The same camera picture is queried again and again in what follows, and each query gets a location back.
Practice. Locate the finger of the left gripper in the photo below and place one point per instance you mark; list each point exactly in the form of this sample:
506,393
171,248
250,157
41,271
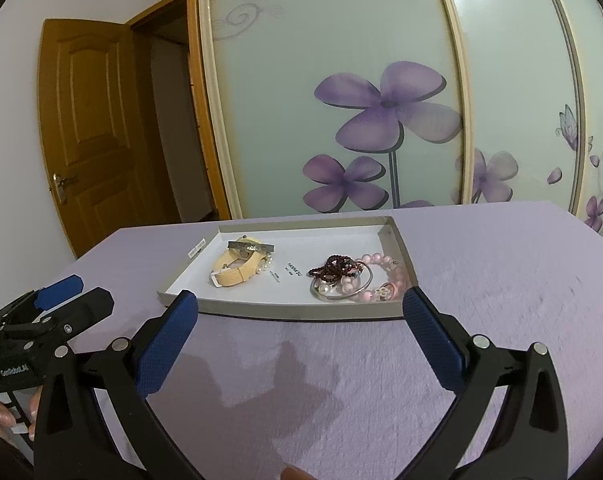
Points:
31,304
34,339

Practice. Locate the thin silver bangle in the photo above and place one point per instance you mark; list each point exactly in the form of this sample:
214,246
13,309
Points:
349,284

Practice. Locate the brown wooden door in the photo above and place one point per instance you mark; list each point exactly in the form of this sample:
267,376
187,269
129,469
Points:
99,131

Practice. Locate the person's right hand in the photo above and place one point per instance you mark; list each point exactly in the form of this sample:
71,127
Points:
294,473

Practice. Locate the floral sliding wardrobe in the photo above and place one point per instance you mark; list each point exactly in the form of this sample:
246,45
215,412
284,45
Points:
347,105

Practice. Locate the person's left hand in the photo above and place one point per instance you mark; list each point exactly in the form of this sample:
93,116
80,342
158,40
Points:
8,420

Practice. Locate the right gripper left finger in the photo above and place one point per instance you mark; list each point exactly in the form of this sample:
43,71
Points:
72,438

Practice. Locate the grey cardboard tray box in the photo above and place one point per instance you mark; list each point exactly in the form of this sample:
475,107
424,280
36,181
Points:
301,247

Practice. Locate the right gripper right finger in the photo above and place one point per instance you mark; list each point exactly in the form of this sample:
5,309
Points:
507,419

